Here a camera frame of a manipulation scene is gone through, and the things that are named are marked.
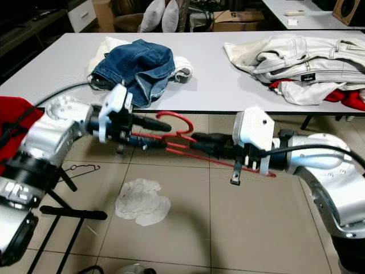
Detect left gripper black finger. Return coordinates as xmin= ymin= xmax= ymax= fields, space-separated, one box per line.
xmin=133 ymin=115 xmax=173 ymax=134
xmin=130 ymin=136 xmax=165 ymax=151

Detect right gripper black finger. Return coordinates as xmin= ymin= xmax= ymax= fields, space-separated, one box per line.
xmin=187 ymin=143 xmax=229 ymax=160
xmin=189 ymin=132 xmax=232 ymax=145

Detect red clothes hanger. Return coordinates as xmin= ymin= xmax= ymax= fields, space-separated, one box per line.
xmin=129 ymin=111 xmax=278 ymax=179

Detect white thin cloth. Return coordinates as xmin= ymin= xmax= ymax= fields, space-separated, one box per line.
xmin=114 ymin=178 xmax=172 ymax=227

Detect blue denim jeans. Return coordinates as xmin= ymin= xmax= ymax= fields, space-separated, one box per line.
xmin=93 ymin=39 xmax=176 ymax=108

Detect grey table black legs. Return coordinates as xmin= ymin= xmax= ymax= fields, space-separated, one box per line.
xmin=0 ymin=31 xmax=365 ymax=131

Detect brown leather chair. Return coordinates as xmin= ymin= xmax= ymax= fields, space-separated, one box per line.
xmin=113 ymin=0 xmax=143 ymax=33

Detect white pillow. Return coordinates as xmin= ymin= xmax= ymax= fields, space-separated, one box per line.
xmin=161 ymin=0 xmax=179 ymax=33
xmin=137 ymin=0 xmax=164 ymax=33

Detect white jacket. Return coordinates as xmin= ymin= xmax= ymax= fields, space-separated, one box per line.
xmin=224 ymin=34 xmax=365 ymax=107

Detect brown printed cardboard box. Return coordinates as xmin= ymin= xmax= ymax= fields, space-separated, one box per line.
xmin=212 ymin=10 xmax=264 ymax=33

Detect white drawer cabinet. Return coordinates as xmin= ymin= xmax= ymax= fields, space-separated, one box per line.
xmin=67 ymin=0 xmax=97 ymax=33

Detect grey robot leg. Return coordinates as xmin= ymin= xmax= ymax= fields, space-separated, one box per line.
xmin=117 ymin=263 xmax=156 ymax=274

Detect black tv stand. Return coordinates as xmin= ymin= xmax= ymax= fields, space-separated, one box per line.
xmin=0 ymin=0 xmax=70 ymax=82

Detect white table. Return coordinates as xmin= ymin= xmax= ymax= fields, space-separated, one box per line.
xmin=261 ymin=0 xmax=365 ymax=30

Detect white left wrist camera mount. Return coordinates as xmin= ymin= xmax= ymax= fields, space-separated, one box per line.
xmin=98 ymin=84 xmax=133 ymax=143

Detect black wire hanger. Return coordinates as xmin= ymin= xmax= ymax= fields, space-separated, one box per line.
xmin=63 ymin=163 xmax=102 ymax=179

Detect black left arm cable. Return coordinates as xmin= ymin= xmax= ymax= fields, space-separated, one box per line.
xmin=34 ymin=82 xmax=110 ymax=109

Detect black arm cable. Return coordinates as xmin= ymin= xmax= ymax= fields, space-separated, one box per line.
xmin=34 ymin=82 xmax=110 ymax=109
xmin=259 ymin=143 xmax=365 ymax=173

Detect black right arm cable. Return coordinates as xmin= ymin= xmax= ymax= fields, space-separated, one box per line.
xmin=259 ymin=143 xmax=365 ymax=173

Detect black clothes rack frame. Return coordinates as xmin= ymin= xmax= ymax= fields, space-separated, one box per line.
xmin=29 ymin=168 xmax=109 ymax=274

